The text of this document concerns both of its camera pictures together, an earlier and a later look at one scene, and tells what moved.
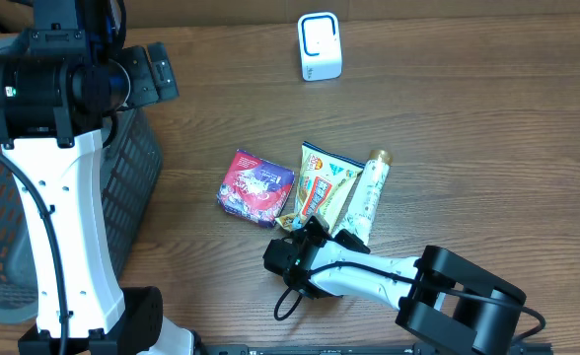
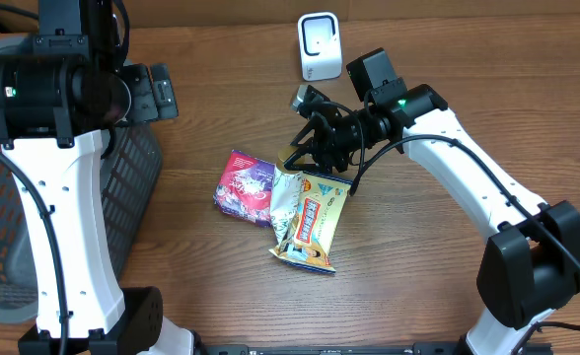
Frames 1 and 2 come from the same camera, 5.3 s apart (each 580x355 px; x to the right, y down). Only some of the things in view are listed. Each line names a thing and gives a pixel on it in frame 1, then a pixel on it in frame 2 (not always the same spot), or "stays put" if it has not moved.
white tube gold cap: (361, 212) -> (285, 197)
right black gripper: (344, 239) -> (323, 149)
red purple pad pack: (254, 189) stays put
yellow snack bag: (324, 179) stays put
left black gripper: (137, 60) -> (155, 99)
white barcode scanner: (320, 46) stays put
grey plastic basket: (7, 229) stays put
